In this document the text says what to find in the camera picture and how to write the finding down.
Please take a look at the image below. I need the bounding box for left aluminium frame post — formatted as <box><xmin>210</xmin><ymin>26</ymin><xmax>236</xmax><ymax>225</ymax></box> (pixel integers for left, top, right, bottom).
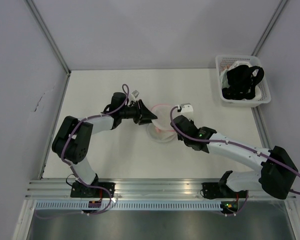
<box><xmin>24</xmin><ymin>0</ymin><xmax>72</xmax><ymax>180</ymax></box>

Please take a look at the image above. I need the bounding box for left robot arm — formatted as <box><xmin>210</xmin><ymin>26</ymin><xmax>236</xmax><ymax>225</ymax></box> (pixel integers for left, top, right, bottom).
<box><xmin>51</xmin><ymin>92</ymin><xmax>158</xmax><ymax>199</ymax></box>

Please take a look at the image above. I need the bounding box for white slotted cable duct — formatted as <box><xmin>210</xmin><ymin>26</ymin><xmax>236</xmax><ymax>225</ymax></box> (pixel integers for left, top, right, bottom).
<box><xmin>35</xmin><ymin>200</ymin><xmax>223</xmax><ymax>211</ymax></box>

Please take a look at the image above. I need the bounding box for aluminium frame post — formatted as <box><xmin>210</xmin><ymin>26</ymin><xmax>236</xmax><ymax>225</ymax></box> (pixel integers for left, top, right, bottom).
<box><xmin>24</xmin><ymin>0</ymin><xmax>72</xmax><ymax>180</ymax></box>
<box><xmin>251</xmin><ymin>0</ymin><xmax>291</xmax><ymax>148</ymax></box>

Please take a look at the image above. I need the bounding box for black bra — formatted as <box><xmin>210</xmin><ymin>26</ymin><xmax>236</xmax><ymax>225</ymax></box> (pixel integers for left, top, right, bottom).
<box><xmin>222</xmin><ymin>65</ymin><xmax>265</xmax><ymax>101</ymax></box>

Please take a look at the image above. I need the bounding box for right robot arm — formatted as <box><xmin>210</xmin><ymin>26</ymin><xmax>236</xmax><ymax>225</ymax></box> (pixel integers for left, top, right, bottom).
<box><xmin>170</xmin><ymin>115</ymin><xmax>298</xmax><ymax>200</ymax></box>

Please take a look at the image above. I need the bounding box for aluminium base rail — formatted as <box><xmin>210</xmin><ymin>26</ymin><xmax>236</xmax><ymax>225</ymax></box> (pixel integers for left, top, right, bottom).
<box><xmin>24</xmin><ymin>177</ymin><xmax>298</xmax><ymax>201</ymax></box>

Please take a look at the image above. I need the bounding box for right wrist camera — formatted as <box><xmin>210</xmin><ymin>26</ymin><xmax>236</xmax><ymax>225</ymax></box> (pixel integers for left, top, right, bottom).
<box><xmin>177</xmin><ymin>103</ymin><xmax>194</xmax><ymax>120</ymax></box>

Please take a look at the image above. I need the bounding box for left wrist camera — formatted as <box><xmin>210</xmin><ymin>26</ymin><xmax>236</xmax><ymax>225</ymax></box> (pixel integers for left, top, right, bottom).
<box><xmin>130</xmin><ymin>90</ymin><xmax>140</xmax><ymax>101</ymax></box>

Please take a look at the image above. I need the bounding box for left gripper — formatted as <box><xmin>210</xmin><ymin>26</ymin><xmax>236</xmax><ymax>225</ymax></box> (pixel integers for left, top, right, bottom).
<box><xmin>119</xmin><ymin>99</ymin><xmax>157</xmax><ymax>126</ymax></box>

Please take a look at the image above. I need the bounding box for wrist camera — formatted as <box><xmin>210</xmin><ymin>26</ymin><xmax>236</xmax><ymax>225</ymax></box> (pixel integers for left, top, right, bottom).
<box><xmin>130</xmin><ymin>90</ymin><xmax>140</xmax><ymax>101</ymax></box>
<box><xmin>177</xmin><ymin>103</ymin><xmax>194</xmax><ymax>120</ymax></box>

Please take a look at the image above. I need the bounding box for right aluminium frame post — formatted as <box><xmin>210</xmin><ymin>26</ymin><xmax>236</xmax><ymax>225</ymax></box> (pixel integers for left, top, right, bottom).
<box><xmin>251</xmin><ymin>0</ymin><xmax>291</xmax><ymax>148</ymax></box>

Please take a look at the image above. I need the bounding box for white plastic basket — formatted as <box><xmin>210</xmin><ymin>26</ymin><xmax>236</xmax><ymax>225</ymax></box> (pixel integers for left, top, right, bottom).
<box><xmin>215</xmin><ymin>54</ymin><xmax>271</xmax><ymax>108</ymax></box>

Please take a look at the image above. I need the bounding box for white pink mesh laundry bag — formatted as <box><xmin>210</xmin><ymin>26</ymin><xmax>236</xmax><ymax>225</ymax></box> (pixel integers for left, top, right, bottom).
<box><xmin>146</xmin><ymin>103</ymin><xmax>177</xmax><ymax>143</ymax></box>

